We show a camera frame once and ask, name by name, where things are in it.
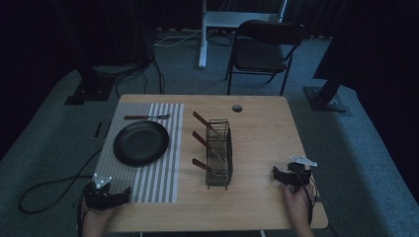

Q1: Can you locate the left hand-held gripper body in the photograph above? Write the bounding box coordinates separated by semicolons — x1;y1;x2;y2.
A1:
83;173;122;212

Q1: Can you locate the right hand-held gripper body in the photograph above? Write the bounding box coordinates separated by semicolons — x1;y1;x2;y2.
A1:
285;155;318;194

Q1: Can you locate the person's left hand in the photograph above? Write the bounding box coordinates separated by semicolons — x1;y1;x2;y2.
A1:
80;198;117;237

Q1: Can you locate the person's right hand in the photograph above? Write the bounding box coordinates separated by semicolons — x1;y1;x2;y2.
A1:
283;181;316;229

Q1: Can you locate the grey striped placemat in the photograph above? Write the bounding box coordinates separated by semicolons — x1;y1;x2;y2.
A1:
94;102;185;204

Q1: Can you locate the black round plate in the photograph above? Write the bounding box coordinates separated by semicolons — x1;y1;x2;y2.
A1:
113;119;171;168

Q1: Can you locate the black folding chair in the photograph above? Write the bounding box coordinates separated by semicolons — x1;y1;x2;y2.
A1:
224;19;308;97

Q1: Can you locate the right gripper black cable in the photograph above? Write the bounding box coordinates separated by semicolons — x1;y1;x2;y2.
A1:
293;171;320;226

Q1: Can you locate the long black floor cable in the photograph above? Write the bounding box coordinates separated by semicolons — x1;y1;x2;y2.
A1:
17;146;104;215

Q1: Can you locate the black wire cutlery rack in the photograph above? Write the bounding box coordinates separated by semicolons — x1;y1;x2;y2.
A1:
205;118;234;192

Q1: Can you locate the wooden-handled fork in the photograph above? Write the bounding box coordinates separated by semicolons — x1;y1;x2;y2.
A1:
124;113;172;121

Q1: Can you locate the wooden-handled cutlery piece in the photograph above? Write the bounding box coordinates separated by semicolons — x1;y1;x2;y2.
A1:
192;111;228;141
191;157;229;181
192;130;228;163

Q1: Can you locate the black stand with base plate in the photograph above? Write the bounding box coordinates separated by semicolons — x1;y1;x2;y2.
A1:
302;19;364;114
48;0;117;107

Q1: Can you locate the black cable bundle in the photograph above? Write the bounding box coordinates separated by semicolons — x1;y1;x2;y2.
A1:
114;48;166;97

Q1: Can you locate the white floor cable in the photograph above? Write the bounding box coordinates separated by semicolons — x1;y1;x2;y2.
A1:
152;29;203;48

